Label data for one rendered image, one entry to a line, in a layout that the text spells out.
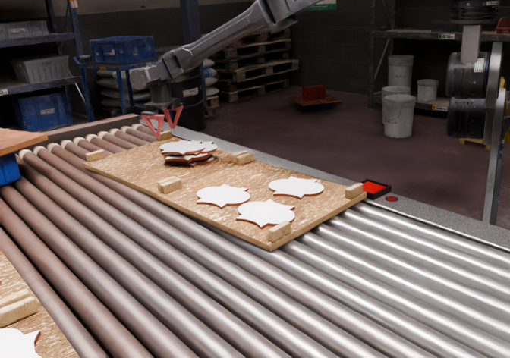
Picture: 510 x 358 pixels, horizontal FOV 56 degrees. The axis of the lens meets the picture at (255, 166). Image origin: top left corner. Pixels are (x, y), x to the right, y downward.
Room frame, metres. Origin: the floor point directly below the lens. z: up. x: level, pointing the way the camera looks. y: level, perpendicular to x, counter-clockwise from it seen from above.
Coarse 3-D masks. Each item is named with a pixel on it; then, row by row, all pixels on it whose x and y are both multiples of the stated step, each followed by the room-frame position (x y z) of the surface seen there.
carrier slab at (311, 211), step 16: (256, 160) 1.38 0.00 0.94; (208, 176) 1.27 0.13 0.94; (224, 176) 1.26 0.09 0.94; (240, 176) 1.25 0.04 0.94; (256, 176) 1.25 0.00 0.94; (272, 176) 1.24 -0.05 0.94; (288, 176) 1.23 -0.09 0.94; (304, 176) 1.23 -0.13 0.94; (176, 192) 1.17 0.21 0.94; (192, 192) 1.16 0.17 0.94; (256, 192) 1.14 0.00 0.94; (272, 192) 1.13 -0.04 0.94; (336, 192) 1.11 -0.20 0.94; (176, 208) 1.09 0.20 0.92; (192, 208) 1.06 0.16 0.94; (208, 208) 1.06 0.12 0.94; (224, 208) 1.05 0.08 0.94; (304, 208) 1.02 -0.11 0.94; (320, 208) 1.02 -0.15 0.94; (336, 208) 1.02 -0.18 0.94; (224, 224) 0.97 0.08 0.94; (240, 224) 0.96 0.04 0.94; (304, 224) 0.94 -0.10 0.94; (256, 240) 0.89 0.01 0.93; (288, 240) 0.90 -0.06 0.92
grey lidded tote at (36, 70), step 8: (32, 56) 5.30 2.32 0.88; (40, 56) 5.28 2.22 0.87; (48, 56) 5.24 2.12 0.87; (56, 56) 5.15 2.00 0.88; (64, 56) 5.22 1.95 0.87; (16, 64) 5.01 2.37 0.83; (24, 64) 4.91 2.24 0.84; (32, 64) 4.97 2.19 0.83; (40, 64) 5.04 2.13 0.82; (48, 64) 5.10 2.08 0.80; (56, 64) 5.16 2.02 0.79; (64, 64) 5.23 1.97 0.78; (16, 72) 5.09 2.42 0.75; (24, 72) 4.96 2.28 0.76; (32, 72) 4.97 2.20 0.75; (40, 72) 5.03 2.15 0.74; (48, 72) 5.09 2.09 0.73; (56, 72) 5.16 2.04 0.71; (64, 72) 5.22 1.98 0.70; (24, 80) 5.02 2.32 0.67; (32, 80) 4.96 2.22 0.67; (40, 80) 5.02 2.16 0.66; (48, 80) 5.09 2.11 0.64
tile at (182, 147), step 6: (162, 144) 1.44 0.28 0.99; (168, 144) 1.43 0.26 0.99; (174, 144) 1.43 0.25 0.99; (180, 144) 1.43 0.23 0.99; (186, 144) 1.42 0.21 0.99; (192, 144) 1.42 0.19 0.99; (198, 144) 1.42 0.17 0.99; (162, 150) 1.39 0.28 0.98; (168, 150) 1.37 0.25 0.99; (174, 150) 1.37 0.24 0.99; (180, 150) 1.37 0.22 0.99; (186, 150) 1.36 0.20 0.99; (192, 150) 1.36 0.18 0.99; (198, 150) 1.36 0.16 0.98
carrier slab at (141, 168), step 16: (160, 144) 1.60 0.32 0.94; (96, 160) 1.47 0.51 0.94; (112, 160) 1.46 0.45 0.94; (128, 160) 1.45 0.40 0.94; (144, 160) 1.44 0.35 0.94; (160, 160) 1.43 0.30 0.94; (224, 160) 1.40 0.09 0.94; (112, 176) 1.32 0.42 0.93; (128, 176) 1.31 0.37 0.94; (144, 176) 1.30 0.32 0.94; (160, 176) 1.29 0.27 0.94; (176, 176) 1.28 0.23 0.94; (192, 176) 1.28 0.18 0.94; (144, 192) 1.21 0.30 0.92; (160, 192) 1.17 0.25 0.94
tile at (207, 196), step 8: (224, 184) 1.18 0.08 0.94; (200, 192) 1.14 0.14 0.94; (208, 192) 1.13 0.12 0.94; (216, 192) 1.13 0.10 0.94; (224, 192) 1.13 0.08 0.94; (232, 192) 1.13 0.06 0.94; (240, 192) 1.12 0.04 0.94; (200, 200) 1.08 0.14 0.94; (208, 200) 1.08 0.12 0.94; (216, 200) 1.08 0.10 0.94; (224, 200) 1.08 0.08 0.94; (232, 200) 1.07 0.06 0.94; (240, 200) 1.07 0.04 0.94; (248, 200) 1.08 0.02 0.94
